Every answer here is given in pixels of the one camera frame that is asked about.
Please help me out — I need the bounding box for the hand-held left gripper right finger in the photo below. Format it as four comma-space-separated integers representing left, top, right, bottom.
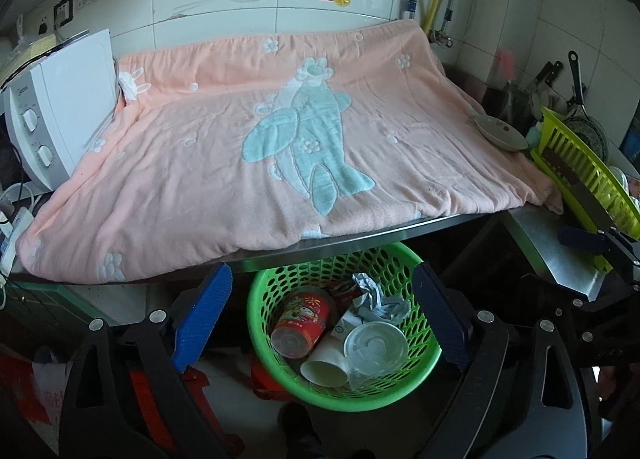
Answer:
411, 263, 588, 459

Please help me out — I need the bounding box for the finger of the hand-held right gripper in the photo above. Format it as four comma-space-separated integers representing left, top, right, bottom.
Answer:
520, 273, 640, 340
557, 225, 640, 284

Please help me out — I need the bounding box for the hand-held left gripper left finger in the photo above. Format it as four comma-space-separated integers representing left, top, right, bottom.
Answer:
59, 263, 233, 459

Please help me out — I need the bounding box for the silver foil wrapper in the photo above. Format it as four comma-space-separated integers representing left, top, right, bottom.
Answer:
352, 273, 412, 325

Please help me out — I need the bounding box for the clear plastic cup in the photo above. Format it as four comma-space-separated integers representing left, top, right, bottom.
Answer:
342, 321, 408, 390

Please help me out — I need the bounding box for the white green milk carton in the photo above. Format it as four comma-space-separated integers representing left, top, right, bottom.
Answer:
332, 311, 361, 341

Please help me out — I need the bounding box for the red soda can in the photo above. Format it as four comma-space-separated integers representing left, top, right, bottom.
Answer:
329, 280, 368, 310

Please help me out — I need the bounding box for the red printed plastic cup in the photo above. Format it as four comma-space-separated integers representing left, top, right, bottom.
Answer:
270, 289, 337, 359

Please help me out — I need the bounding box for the green plastic basket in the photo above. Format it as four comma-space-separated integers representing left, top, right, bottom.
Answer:
246, 241, 443, 412

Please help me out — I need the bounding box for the white paper cup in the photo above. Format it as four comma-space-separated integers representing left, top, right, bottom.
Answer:
300, 334, 351, 388

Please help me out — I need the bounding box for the red plastic stool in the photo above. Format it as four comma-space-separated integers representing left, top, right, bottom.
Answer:
127, 359, 281, 440

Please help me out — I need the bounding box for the steel cleaver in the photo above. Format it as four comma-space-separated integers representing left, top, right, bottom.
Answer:
542, 146, 621, 235

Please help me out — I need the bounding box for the green plastic dish rack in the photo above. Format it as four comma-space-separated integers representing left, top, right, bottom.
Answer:
530, 106, 640, 275

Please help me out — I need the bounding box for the black frying pan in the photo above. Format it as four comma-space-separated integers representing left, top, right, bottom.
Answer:
565, 112, 610, 162

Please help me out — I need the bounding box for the white ceramic bowl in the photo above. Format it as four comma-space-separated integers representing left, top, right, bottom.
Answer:
474, 113, 529, 153

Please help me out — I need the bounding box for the pink flower printed blanket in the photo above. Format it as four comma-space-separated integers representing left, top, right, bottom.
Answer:
15, 19, 563, 285

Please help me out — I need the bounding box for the black shoe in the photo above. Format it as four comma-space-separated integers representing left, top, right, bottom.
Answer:
277, 404, 323, 459

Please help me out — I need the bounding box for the white bag with red print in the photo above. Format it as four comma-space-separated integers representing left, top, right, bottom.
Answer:
32, 346, 76, 415

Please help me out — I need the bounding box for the dark bottle with red cap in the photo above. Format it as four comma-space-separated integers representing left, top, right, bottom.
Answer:
492, 52, 531, 135

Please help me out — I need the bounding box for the white power strip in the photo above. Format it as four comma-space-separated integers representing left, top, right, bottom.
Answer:
0, 206, 33, 270

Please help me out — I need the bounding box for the white microwave oven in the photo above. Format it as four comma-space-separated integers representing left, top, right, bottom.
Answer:
0, 29, 121, 190

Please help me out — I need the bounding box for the black handled pan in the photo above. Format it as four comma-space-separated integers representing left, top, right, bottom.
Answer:
567, 52, 588, 112

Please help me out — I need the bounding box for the black handled knife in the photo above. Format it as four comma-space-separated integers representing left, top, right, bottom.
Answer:
532, 60, 563, 90

